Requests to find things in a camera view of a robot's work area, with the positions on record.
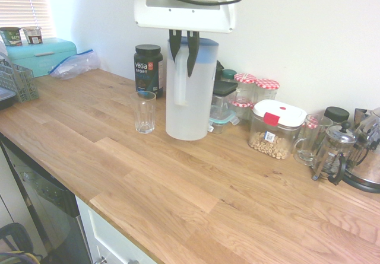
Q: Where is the stainless dishwasher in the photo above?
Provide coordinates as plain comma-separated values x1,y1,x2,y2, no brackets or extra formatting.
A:
0,136,91,264

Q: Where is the clear zip bag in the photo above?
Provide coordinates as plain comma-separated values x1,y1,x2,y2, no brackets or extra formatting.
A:
47,49,101,81

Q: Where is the clear glass mug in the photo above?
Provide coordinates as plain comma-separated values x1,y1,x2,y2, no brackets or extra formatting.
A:
293,114,334,166

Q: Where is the stainless steel electric kettle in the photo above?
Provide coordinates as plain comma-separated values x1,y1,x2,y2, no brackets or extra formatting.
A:
341,106,380,193

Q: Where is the cereal container with white lid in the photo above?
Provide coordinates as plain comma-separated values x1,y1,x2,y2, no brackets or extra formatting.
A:
248,99,308,160

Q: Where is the grey cutlery basket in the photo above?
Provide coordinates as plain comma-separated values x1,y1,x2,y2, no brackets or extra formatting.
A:
0,59,40,104

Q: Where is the clear drinking glass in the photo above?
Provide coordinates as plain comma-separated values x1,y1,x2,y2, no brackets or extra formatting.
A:
129,91,157,135

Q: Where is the short jar red checked lid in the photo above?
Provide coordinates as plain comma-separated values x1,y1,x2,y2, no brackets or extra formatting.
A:
231,99,255,125

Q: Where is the square container with black lid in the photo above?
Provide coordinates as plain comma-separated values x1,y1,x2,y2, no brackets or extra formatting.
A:
212,79,239,116

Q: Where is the brown oats cup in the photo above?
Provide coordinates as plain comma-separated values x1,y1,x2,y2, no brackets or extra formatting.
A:
22,26,43,45

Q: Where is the white cabinet drawer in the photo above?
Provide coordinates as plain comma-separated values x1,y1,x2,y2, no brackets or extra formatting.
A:
75,195,161,264

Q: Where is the translucent pitcher with blue lid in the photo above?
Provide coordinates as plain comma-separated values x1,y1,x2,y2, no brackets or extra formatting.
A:
165,37,220,142

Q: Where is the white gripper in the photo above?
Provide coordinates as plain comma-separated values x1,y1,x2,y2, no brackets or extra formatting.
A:
132,0,237,78

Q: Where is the wide jar red checked lid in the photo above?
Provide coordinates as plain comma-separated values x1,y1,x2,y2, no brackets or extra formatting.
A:
254,78,280,104

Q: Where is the tall jar red checked lid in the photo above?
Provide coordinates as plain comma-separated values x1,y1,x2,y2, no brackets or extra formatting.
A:
233,72,257,102

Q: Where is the jar with black lid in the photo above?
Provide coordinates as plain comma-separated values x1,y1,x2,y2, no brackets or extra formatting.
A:
323,106,350,125

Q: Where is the glass container with teal lid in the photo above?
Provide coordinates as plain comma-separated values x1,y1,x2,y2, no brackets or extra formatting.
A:
207,111,240,135

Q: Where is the green oats cup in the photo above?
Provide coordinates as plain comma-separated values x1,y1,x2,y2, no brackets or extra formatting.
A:
0,26,23,47

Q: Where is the teal bread box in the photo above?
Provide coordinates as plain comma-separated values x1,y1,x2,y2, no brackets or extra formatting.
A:
5,37,80,78

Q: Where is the black tray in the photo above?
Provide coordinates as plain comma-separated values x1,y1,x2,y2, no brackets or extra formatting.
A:
0,87,15,110

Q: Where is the black Vega protein tub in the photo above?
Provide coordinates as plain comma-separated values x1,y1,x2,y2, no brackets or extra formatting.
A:
133,44,167,99

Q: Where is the jar with green lid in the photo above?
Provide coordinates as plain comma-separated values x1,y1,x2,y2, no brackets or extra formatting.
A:
221,69,238,84

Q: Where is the glass French press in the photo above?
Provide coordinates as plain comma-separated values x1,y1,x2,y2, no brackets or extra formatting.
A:
311,120,359,185

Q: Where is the white window blind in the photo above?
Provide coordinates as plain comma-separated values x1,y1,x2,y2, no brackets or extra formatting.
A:
0,0,57,39

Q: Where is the dark chair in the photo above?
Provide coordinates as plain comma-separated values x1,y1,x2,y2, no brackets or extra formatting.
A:
0,222,44,264

